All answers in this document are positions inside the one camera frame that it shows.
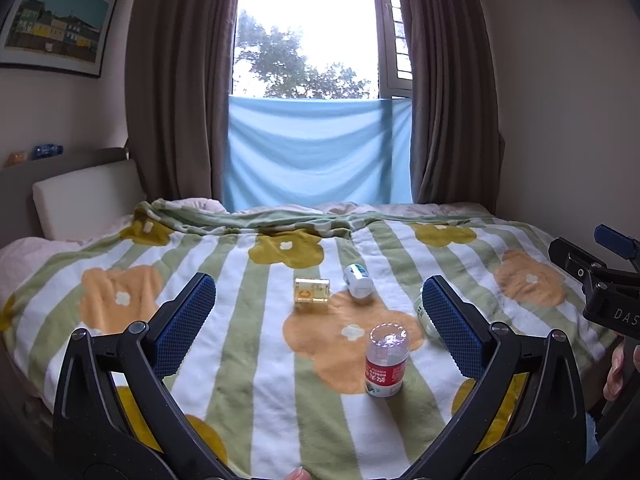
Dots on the person's left hand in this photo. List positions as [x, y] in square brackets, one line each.
[299, 474]

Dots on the flower print striped blanket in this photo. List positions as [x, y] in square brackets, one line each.
[280, 350]

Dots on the blue plastic bottle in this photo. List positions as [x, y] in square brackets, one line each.
[47, 150]

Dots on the window frame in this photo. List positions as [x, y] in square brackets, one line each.
[392, 30]

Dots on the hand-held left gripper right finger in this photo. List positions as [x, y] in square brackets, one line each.
[452, 330]

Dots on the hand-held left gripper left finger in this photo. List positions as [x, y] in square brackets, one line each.
[186, 324]

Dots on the pale green cup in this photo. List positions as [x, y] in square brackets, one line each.
[425, 317]

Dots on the person's right hand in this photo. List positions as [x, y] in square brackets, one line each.
[616, 370]

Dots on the white bottle green print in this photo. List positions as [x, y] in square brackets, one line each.
[357, 281]

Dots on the blue jeans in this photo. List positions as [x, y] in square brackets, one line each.
[593, 435]

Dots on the framed wall picture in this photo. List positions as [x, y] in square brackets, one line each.
[55, 20]

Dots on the brown curtain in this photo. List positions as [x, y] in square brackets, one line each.
[180, 85]
[450, 85]

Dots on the yellow transparent box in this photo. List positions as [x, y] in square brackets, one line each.
[311, 294]

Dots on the light blue cloth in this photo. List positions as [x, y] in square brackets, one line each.
[320, 152]

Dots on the red label plastic bottle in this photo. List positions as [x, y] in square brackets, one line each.
[386, 362]

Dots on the grey bed headboard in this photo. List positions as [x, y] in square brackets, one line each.
[60, 160]

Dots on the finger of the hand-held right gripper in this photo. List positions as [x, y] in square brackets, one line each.
[570, 256]
[614, 241]

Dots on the white headboard cushion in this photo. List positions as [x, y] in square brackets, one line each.
[87, 200]

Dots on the small orange object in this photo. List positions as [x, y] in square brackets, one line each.
[15, 158]

